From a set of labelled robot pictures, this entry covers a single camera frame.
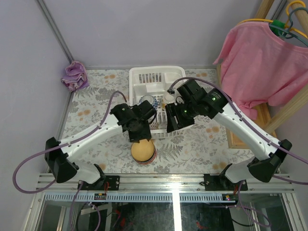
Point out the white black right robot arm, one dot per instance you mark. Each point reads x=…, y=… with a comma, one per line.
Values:
x=269, y=152

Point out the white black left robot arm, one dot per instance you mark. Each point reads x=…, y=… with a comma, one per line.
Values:
x=63, y=156

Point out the green clothes hanger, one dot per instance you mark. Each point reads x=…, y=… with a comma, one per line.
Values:
x=284, y=31

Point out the white plastic dish rack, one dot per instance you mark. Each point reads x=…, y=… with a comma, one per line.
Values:
x=155, y=80

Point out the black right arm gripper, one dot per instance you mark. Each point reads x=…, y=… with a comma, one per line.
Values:
x=172, y=110

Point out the yellow clothes hanger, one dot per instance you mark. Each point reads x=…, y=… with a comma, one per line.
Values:
x=297, y=7

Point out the aluminium rail frame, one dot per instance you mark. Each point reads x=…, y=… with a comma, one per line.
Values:
x=161, y=187

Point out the tan patterned ceramic bowl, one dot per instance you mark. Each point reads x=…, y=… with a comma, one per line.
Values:
x=154, y=126

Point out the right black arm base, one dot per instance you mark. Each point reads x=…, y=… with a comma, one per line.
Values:
x=227, y=180

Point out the blue triangle patterned bowl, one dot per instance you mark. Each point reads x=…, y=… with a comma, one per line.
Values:
x=154, y=154

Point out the crumpled purple cloth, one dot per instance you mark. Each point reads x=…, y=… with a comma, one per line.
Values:
x=75, y=77

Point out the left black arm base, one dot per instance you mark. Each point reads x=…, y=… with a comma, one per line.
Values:
x=104, y=183

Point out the floral table mat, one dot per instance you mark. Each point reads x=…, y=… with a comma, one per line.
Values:
x=201, y=149

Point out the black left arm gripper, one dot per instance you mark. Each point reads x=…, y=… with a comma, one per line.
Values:
x=139, y=134

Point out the wooden clothes rack frame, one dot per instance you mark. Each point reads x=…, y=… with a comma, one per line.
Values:
x=288, y=109

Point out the yellow flower ceramic bowl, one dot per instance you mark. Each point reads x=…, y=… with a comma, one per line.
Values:
x=166, y=99

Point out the red rimmed bottom bowl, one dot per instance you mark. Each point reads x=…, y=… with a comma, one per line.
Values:
x=147, y=162

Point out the pink t-shirt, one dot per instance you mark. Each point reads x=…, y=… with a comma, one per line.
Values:
x=258, y=67

